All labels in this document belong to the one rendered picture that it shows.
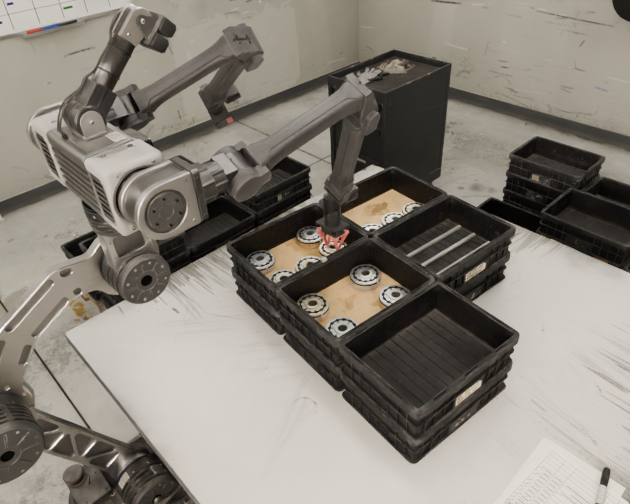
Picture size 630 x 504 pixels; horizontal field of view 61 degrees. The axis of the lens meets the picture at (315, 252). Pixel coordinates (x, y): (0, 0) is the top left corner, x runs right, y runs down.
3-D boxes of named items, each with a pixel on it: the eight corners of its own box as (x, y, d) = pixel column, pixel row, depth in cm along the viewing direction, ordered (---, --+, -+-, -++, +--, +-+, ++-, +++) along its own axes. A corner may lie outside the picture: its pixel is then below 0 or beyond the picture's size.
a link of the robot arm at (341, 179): (338, 93, 134) (367, 121, 131) (355, 82, 136) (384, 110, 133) (320, 185, 173) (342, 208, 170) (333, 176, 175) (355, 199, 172)
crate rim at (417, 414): (417, 422, 126) (418, 416, 125) (336, 349, 146) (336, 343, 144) (521, 340, 145) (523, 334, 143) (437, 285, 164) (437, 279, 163)
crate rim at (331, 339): (336, 349, 146) (336, 343, 144) (274, 293, 165) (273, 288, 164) (436, 285, 164) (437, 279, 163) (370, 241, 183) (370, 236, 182)
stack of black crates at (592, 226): (628, 292, 265) (658, 217, 237) (600, 324, 249) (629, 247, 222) (551, 258, 289) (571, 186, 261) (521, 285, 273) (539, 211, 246)
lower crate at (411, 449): (412, 470, 139) (415, 443, 132) (338, 397, 158) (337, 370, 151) (508, 388, 157) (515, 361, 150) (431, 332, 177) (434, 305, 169)
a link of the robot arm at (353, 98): (359, 58, 128) (388, 85, 125) (353, 95, 140) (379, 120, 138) (205, 158, 116) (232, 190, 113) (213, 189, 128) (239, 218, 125)
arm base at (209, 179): (181, 207, 117) (168, 158, 109) (211, 192, 121) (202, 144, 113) (203, 222, 112) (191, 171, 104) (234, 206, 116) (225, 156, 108)
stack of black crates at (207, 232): (203, 301, 277) (190, 249, 257) (173, 276, 295) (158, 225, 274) (263, 265, 298) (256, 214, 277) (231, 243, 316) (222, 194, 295)
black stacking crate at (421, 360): (415, 445, 132) (418, 417, 126) (338, 372, 152) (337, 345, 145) (514, 363, 151) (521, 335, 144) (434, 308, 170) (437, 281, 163)
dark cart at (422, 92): (382, 229, 343) (385, 93, 288) (332, 204, 370) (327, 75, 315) (439, 192, 374) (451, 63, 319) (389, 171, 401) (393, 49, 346)
